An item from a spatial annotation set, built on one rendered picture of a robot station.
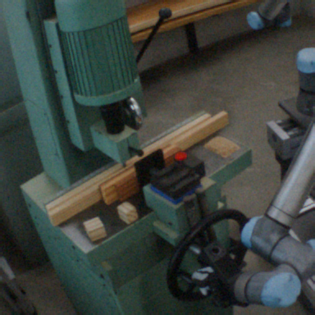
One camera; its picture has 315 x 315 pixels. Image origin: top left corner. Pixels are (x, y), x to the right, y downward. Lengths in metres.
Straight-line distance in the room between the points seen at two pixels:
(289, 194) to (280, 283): 0.23
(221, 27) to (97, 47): 3.49
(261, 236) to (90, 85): 0.55
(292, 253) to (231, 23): 3.84
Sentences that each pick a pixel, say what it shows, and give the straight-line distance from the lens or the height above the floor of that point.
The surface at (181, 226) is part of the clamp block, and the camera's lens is 1.40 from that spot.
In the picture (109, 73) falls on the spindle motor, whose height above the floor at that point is 1.28.
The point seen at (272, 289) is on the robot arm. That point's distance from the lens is 1.02.
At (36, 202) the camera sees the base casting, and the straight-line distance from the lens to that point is 1.78.
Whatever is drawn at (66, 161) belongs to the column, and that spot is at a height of 0.94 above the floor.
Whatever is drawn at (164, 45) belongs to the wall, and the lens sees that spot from 4.40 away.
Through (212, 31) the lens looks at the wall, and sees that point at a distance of 4.67.
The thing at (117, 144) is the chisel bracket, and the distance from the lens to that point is 1.45.
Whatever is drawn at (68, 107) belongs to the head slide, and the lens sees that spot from 1.53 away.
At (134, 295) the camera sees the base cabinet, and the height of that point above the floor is 0.64.
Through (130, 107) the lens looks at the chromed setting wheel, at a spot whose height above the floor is 1.05.
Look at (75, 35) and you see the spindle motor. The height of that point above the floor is 1.40.
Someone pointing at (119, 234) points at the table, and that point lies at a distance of 1.42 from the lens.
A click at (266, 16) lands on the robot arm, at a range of 1.99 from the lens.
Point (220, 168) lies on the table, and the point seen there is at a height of 0.90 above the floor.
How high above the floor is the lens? 1.82
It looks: 34 degrees down
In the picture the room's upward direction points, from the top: 11 degrees counter-clockwise
